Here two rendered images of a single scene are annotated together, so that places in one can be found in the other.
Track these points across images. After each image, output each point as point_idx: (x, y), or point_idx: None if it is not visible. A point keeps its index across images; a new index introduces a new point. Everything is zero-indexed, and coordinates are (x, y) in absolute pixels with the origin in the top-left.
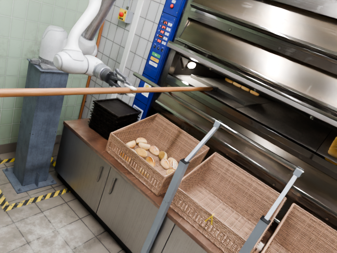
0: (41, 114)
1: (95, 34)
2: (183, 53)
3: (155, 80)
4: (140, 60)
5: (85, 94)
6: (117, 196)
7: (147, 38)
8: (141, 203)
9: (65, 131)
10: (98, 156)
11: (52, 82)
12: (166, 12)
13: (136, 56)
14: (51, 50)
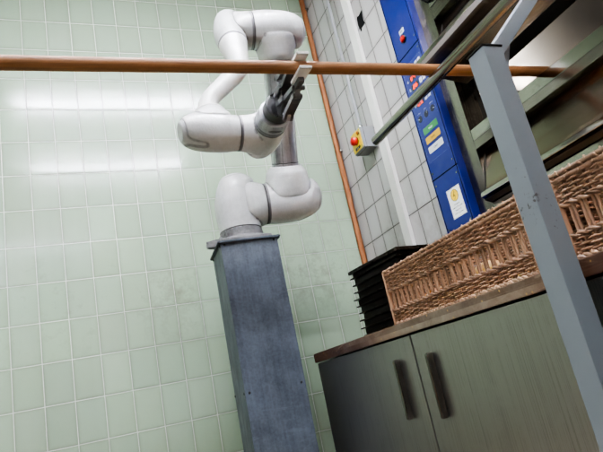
0: (252, 337)
1: (292, 150)
2: (443, 41)
3: (456, 164)
4: (421, 173)
5: (178, 65)
6: (464, 404)
7: (408, 130)
8: (515, 336)
9: (324, 376)
10: (381, 347)
11: (250, 261)
12: (402, 56)
13: (412, 178)
14: (229, 206)
